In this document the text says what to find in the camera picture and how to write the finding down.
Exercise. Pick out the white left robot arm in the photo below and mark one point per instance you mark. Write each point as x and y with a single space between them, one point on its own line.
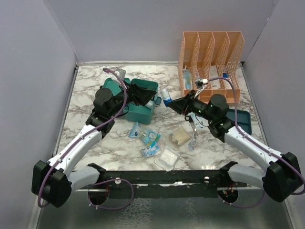
55 180

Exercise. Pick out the dark teal divided tray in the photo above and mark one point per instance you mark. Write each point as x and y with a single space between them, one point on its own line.
243 119

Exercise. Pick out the white bottle blue label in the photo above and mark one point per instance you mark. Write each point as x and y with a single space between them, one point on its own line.
165 96

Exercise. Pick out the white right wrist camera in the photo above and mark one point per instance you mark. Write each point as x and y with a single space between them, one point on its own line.
201 84

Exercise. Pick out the blue cotton swab bag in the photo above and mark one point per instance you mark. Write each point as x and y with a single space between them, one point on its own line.
148 136

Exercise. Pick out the zip bag of blue packets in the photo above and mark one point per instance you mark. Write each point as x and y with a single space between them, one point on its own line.
151 151

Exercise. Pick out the white bottle green label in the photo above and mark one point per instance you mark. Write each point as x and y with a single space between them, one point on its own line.
150 104

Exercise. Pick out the light blue mask packet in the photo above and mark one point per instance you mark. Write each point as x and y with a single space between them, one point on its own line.
198 121

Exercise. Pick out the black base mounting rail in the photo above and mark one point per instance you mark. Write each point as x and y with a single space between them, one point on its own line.
162 184

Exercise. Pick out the zip bag of bandages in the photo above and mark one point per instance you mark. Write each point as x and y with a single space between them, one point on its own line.
179 137

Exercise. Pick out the blue toothbrush package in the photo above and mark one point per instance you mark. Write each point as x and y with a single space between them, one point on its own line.
187 79

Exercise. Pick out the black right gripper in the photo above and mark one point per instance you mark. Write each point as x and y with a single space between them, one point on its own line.
179 105

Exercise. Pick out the tape roll in bag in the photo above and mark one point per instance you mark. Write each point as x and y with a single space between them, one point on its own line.
192 144

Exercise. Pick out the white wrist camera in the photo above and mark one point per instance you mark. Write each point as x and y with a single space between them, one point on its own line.
201 84
121 73

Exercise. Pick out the orange plastic file organizer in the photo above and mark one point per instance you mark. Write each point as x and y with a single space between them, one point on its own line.
212 55

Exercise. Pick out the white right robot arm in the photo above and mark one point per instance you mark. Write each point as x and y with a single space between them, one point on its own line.
278 174

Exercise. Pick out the black handled scissors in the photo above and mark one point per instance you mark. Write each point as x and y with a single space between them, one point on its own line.
190 120

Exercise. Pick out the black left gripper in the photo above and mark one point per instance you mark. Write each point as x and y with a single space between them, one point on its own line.
140 95

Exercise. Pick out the white gauze pad packet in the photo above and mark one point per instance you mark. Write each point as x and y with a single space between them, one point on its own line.
167 159

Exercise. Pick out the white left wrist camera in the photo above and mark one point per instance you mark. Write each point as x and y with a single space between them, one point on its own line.
121 73

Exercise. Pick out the blue white medicine box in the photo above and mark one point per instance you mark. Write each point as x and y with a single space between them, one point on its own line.
228 82

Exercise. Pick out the red white medicine box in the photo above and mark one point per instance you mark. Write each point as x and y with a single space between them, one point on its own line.
197 75

